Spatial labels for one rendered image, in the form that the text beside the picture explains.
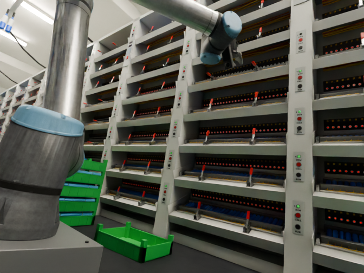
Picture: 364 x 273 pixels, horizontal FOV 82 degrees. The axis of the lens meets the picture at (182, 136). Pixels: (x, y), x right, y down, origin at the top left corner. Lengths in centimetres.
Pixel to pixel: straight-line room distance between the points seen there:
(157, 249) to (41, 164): 63
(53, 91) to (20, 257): 47
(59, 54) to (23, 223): 52
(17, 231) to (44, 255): 7
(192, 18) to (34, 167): 68
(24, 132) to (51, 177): 11
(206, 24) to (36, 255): 81
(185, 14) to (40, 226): 75
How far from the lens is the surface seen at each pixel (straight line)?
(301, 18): 133
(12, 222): 53
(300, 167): 101
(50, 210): 56
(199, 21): 87
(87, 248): 55
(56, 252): 52
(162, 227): 131
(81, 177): 138
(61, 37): 86
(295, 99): 110
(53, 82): 79
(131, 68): 205
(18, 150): 54
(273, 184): 109
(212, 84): 133
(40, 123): 54
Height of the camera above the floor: 30
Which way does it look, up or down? 13 degrees up
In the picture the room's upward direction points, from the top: 8 degrees clockwise
